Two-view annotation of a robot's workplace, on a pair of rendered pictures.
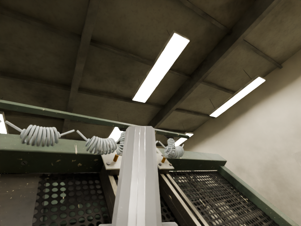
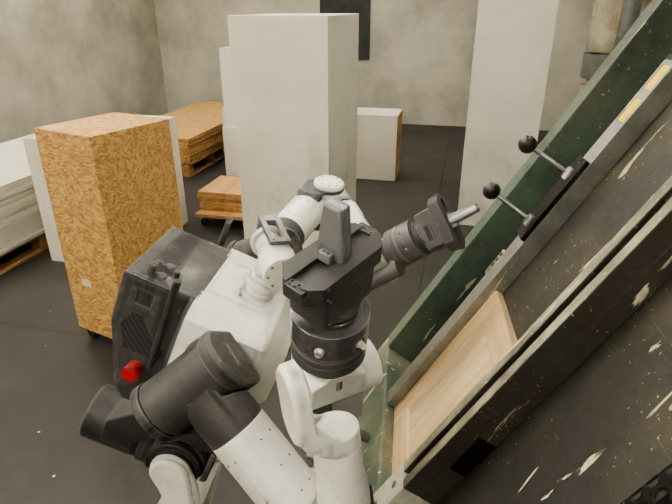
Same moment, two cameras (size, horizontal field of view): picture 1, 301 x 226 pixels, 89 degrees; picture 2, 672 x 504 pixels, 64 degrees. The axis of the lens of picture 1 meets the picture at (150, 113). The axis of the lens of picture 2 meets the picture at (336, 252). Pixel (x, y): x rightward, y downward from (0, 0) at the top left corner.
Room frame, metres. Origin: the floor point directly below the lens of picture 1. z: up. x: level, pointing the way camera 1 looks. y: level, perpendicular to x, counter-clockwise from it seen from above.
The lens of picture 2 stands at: (0.46, -0.29, 1.81)
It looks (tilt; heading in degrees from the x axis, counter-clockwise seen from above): 25 degrees down; 141
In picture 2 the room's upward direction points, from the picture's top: straight up
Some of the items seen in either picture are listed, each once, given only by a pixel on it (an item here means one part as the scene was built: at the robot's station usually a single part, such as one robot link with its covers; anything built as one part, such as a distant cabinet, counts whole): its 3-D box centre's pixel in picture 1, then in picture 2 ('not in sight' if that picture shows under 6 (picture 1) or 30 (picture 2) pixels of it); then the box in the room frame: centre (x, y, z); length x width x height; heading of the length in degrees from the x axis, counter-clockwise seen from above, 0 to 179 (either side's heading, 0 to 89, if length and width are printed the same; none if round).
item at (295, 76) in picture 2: not in sight; (302, 149); (-2.63, 1.92, 0.88); 0.90 x 0.60 x 1.75; 128
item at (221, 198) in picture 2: not in sight; (234, 201); (-3.80, 1.97, 0.15); 0.61 x 0.51 x 0.31; 128
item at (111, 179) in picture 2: not in sight; (123, 234); (-2.49, 0.56, 0.63); 0.50 x 0.42 x 1.25; 111
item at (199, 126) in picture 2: not in sight; (197, 133); (-6.39, 2.88, 0.22); 2.46 x 1.04 x 0.44; 128
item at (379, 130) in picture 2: not in sight; (373, 143); (-4.04, 3.92, 0.36); 0.58 x 0.45 x 0.72; 38
